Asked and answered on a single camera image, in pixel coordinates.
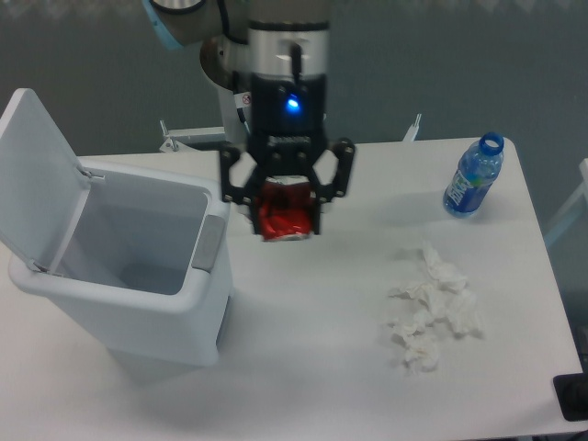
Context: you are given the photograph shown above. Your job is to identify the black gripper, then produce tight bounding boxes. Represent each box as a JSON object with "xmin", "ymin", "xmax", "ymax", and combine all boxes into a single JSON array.
[{"xmin": 218, "ymin": 68, "xmax": 357, "ymax": 236}]

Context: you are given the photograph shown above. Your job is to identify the crushed red soda can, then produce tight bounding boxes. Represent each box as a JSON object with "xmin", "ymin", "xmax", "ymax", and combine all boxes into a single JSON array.
[{"xmin": 256, "ymin": 180, "xmax": 315, "ymax": 242}]

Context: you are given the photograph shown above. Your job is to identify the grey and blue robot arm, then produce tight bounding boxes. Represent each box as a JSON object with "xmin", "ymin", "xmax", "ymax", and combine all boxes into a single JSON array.
[{"xmin": 143, "ymin": 1, "xmax": 356, "ymax": 241}]

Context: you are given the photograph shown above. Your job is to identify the white trash can with lid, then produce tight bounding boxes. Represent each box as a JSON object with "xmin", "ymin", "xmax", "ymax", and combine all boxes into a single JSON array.
[{"xmin": 1, "ymin": 88, "xmax": 233, "ymax": 367}]

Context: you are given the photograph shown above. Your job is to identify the crumpled white tissue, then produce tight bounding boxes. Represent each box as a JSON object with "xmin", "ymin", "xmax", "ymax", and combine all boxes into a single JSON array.
[
  {"xmin": 388, "ymin": 281, "xmax": 447, "ymax": 342},
  {"xmin": 402, "ymin": 334, "xmax": 440, "ymax": 374},
  {"xmin": 446, "ymin": 289, "xmax": 484, "ymax": 338},
  {"xmin": 422, "ymin": 241, "xmax": 468, "ymax": 293}
]

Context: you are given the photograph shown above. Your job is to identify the blue plastic drink bottle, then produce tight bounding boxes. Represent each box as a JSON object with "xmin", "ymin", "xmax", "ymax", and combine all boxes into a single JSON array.
[{"xmin": 443, "ymin": 131, "xmax": 504, "ymax": 218}]

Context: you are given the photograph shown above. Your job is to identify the black device at table edge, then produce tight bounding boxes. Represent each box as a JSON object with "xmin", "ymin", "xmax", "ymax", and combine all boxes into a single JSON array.
[{"xmin": 553, "ymin": 373, "xmax": 587, "ymax": 422}]

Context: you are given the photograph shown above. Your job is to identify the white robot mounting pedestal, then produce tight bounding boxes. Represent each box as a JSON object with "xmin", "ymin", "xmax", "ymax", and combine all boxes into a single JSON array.
[{"xmin": 198, "ymin": 35, "xmax": 258, "ymax": 151}]

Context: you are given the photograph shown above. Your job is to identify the black cable on pedestal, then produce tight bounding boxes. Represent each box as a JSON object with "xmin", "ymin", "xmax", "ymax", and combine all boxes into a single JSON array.
[{"xmin": 236, "ymin": 106, "xmax": 253, "ymax": 139}]

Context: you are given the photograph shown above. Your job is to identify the white metal frame bracket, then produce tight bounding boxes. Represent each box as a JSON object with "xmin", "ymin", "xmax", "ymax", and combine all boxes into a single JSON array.
[{"xmin": 159, "ymin": 119, "xmax": 226, "ymax": 153}]

